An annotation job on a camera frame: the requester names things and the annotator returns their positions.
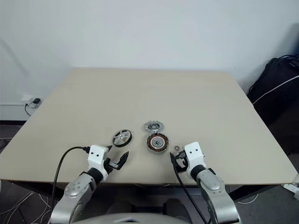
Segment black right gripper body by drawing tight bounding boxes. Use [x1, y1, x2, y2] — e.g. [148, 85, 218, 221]
[174, 150, 189, 175]

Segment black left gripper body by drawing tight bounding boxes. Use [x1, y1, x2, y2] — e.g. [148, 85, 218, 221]
[104, 151, 120, 175]

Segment black rotor with silver spokes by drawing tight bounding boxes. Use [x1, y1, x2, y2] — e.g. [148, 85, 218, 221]
[111, 129, 136, 147]

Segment copper wound motor stator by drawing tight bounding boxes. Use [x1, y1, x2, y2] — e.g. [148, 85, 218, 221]
[146, 132, 170, 154]

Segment silver motor cover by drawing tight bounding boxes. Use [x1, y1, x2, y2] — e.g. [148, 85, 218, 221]
[142, 120, 165, 133]

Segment grey robot torso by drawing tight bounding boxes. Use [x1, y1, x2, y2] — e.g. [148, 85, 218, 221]
[86, 211, 204, 224]

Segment white power strip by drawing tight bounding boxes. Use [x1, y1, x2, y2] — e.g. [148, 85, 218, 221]
[283, 183, 299, 200]

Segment black bag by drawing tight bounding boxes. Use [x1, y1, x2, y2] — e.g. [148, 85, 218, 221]
[247, 55, 299, 154]

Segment dark vertical panel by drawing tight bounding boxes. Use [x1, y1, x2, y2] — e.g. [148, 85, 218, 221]
[291, 22, 299, 56]

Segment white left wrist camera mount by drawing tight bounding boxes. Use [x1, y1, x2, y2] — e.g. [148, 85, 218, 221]
[87, 144, 111, 182]

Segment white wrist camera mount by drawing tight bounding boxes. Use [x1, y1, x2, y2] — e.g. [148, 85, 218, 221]
[87, 144, 111, 182]
[183, 141, 206, 174]

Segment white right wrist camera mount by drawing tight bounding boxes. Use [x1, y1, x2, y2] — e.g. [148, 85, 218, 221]
[183, 141, 206, 174]

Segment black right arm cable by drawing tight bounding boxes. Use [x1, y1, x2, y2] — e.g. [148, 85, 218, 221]
[173, 163, 209, 224]

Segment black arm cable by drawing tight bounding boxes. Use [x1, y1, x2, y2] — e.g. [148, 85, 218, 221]
[173, 163, 209, 224]
[50, 146, 91, 206]

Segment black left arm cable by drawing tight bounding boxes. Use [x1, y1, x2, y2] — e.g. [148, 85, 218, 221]
[50, 146, 91, 206]

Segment black table frame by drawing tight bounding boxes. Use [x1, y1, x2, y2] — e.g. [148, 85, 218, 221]
[0, 179, 292, 206]

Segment thin black adapter cable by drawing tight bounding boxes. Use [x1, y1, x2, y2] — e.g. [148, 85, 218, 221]
[24, 102, 36, 117]

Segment white wall outlet box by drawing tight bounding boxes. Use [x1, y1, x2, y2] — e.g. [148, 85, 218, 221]
[22, 94, 44, 108]

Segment white floor cable tangle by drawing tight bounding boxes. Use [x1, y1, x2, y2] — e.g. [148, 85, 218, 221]
[0, 137, 56, 224]

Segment white wall cable raceway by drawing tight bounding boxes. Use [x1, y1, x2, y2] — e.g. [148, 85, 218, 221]
[0, 102, 28, 107]

